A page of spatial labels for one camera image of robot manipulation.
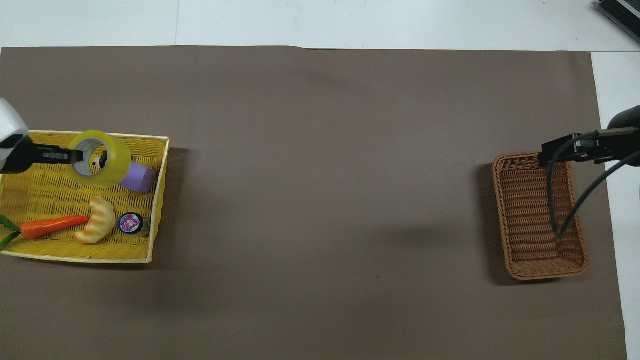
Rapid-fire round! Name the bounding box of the black cable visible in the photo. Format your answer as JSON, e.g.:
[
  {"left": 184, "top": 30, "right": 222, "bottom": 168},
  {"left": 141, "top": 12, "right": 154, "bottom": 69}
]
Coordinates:
[{"left": 546, "top": 127, "right": 640, "bottom": 239}]

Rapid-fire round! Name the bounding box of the yellow clear tape roll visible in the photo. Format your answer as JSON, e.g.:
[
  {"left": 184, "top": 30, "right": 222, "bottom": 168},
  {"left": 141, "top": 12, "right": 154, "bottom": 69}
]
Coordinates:
[{"left": 66, "top": 130, "right": 133, "bottom": 189}]

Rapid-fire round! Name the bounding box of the brown wicker basket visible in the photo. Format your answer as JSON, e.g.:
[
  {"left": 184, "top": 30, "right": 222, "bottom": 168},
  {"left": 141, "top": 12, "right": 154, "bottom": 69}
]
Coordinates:
[{"left": 491, "top": 151, "right": 590, "bottom": 281}]

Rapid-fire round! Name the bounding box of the purple block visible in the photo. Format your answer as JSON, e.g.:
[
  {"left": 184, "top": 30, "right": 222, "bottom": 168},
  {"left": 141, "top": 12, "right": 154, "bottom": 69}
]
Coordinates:
[{"left": 118, "top": 160, "right": 159, "bottom": 195}]

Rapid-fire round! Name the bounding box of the small dark bottle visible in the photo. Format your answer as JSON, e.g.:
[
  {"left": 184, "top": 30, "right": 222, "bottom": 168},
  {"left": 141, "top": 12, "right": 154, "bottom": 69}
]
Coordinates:
[{"left": 116, "top": 212, "right": 150, "bottom": 236}]

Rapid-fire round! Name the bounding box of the orange toy carrot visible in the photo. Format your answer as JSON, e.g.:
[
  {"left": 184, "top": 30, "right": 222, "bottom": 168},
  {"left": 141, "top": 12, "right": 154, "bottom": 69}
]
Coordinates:
[{"left": 0, "top": 214, "right": 91, "bottom": 251}]

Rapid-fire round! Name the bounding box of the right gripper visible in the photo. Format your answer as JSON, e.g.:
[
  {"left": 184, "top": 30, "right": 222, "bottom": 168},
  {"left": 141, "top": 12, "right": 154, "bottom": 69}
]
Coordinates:
[{"left": 606, "top": 105, "right": 640, "bottom": 152}]

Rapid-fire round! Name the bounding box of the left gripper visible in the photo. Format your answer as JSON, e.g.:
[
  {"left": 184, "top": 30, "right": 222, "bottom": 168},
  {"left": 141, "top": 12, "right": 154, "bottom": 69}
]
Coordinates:
[{"left": 0, "top": 136, "right": 109, "bottom": 175}]

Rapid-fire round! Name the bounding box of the yellow woven basket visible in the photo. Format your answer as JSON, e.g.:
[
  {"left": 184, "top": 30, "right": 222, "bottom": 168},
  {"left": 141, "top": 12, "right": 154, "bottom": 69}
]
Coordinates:
[{"left": 0, "top": 130, "right": 171, "bottom": 265}]

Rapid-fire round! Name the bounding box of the toy croissant bread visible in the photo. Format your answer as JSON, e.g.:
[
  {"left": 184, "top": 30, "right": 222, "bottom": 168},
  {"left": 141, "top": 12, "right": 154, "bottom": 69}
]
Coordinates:
[{"left": 73, "top": 195, "right": 117, "bottom": 245}]

